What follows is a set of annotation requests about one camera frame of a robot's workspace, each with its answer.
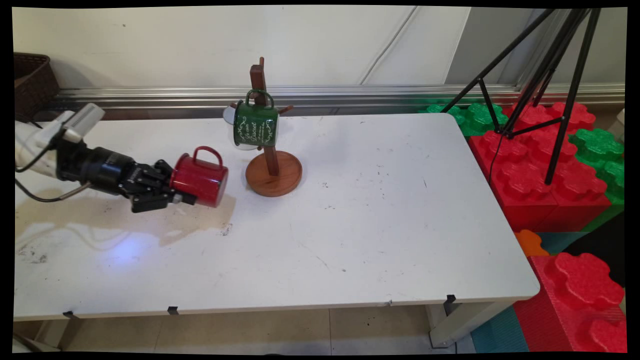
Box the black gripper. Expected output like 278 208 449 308
79 146 199 214

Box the red enamel mug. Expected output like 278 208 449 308
169 145 230 209

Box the green enamel mug white lettering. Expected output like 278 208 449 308
232 89 280 150

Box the wooden mug tree stand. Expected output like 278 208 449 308
229 56 304 198

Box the brown wicker basket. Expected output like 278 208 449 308
13 52 61 123

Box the green foam block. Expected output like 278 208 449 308
569 127 626 207
419 102 509 137

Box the white table leg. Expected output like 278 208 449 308
426 300 517 349

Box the teal foam mat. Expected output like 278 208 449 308
470 305 531 354

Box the orange foam block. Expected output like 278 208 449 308
514 229 550 258

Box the large red foam block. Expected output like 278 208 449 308
467 100 613 234

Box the black tripod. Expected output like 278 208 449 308
440 7 602 186

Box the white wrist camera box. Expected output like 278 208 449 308
62 103 106 144

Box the aluminium window rail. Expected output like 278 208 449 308
50 84 626 119

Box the white wall cable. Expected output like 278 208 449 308
359 6 419 85

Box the thin black tripod cable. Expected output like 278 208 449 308
488 131 504 183

